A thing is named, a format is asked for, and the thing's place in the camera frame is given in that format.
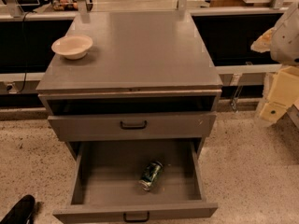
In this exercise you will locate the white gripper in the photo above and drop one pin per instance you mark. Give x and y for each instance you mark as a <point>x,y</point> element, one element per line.
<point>287,42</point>

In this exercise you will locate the green soda can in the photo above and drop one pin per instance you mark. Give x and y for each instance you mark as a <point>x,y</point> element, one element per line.
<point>150,175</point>

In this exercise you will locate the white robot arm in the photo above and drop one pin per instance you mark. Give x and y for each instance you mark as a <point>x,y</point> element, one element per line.
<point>282,41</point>

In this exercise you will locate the grey drawer cabinet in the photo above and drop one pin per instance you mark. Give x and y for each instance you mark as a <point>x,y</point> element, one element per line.
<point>139,63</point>

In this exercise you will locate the closed grey upper drawer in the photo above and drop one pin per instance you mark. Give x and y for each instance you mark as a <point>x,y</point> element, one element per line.
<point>73,128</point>

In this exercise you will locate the open grey lower drawer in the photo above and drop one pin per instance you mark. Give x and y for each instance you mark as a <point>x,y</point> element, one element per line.
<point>106,184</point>

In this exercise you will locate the white bowl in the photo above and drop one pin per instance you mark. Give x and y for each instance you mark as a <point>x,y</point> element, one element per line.
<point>72,47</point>

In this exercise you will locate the black shoe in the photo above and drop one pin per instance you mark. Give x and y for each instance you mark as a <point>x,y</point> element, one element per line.
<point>21,212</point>

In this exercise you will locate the metal railing frame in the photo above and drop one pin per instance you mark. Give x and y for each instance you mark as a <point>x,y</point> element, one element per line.
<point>187,3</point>

